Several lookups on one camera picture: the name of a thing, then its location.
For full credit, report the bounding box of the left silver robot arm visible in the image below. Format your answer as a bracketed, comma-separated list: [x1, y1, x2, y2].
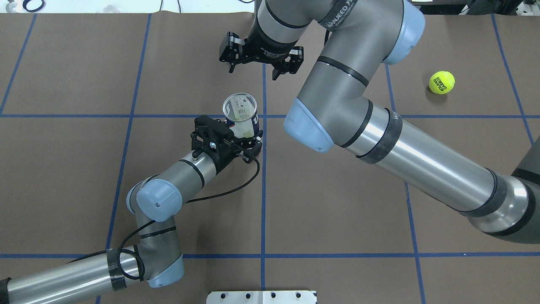
[1, 115, 264, 304]

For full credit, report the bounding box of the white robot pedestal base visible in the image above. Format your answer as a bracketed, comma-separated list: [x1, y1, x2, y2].
[206, 290, 318, 304]

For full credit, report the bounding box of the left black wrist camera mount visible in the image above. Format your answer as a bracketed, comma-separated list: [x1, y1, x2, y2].
[191, 115, 234, 158]

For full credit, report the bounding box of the left black camera cable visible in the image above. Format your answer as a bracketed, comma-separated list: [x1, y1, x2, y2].
[67, 152, 261, 281]

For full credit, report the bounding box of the white blue tennis ball can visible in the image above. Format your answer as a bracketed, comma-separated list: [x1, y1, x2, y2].
[222, 92, 259, 138]

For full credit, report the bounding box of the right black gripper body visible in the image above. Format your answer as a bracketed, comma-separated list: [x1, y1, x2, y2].
[219, 21, 304, 74]

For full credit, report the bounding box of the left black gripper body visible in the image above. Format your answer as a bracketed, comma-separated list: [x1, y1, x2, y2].
[209, 137, 247, 171]

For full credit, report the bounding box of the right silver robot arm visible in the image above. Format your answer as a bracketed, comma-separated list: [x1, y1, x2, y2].
[221, 0, 539, 247]

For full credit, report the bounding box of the yellow tennis ball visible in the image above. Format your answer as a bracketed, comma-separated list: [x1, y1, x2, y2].
[428, 71, 455, 95]

